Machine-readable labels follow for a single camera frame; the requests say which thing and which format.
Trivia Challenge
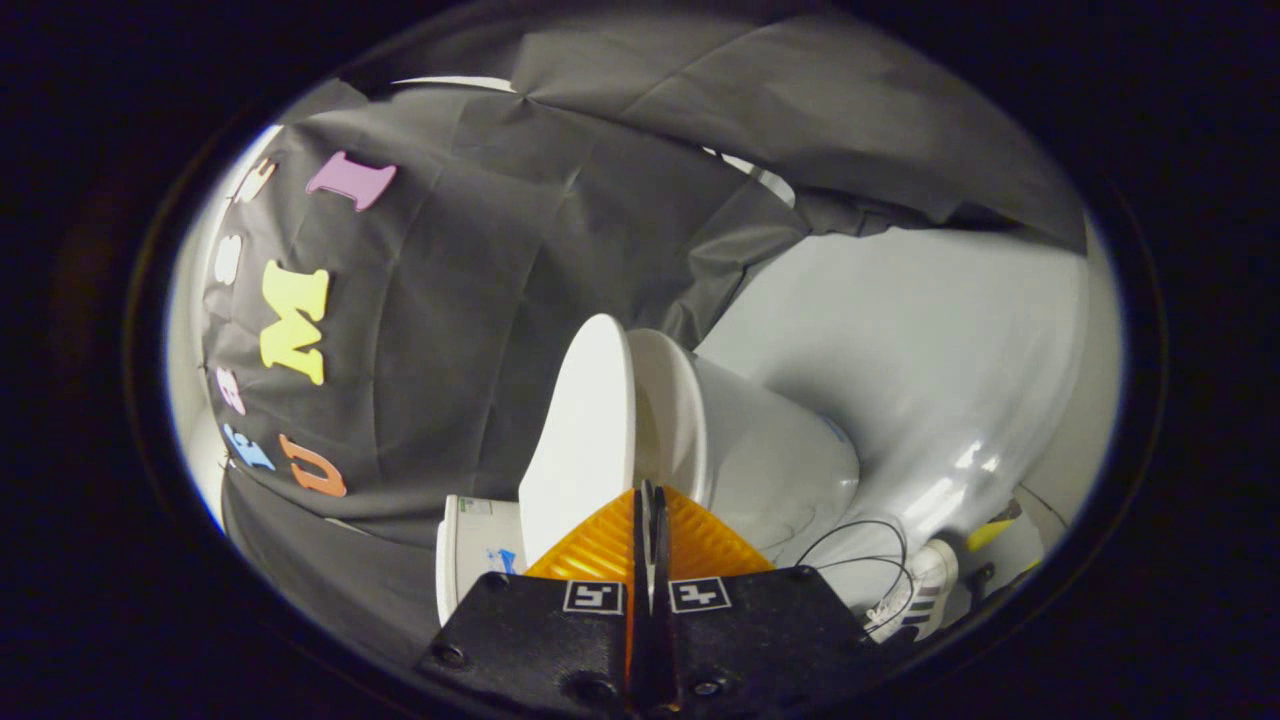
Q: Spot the black backdrop cloth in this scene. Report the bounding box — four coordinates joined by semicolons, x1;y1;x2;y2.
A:
200;10;1091;671

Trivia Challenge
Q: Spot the yellow object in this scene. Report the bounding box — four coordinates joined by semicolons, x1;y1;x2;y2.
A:
964;499;1024;554

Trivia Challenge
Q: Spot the white sneaker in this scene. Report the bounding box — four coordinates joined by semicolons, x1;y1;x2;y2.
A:
865;539;961;643

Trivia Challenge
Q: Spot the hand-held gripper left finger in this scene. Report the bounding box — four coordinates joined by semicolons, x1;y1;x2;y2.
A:
415;488;651;716

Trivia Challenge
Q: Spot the white toilet lid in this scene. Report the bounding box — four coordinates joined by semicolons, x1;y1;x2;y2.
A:
518;313;642;566

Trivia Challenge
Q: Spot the white toilet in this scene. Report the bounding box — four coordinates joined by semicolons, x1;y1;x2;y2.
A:
437;328;861;626

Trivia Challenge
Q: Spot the thin black cable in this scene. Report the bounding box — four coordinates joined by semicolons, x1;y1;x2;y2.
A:
795;518;913;641

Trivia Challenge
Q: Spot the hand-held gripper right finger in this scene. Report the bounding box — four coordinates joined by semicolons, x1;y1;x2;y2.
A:
650;485;901;716

